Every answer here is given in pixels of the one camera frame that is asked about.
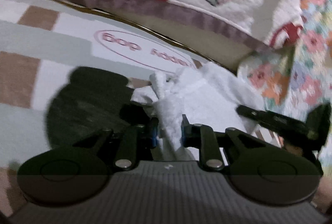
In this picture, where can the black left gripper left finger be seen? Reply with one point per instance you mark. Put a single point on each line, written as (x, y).
(134, 143)

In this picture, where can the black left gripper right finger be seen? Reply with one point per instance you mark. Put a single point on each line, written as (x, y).
(204, 139)

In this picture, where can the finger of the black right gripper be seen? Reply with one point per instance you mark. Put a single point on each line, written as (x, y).
(284, 126)

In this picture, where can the white hooded sweatshirt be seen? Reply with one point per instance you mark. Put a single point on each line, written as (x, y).
(208, 96)

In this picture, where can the floral quilted blanket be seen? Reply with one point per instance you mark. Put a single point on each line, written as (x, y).
(295, 79)

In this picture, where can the black knitted garment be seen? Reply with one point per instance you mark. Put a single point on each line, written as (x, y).
(93, 99)

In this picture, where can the checkered brown white blanket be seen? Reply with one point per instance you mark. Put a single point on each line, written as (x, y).
(42, 42)

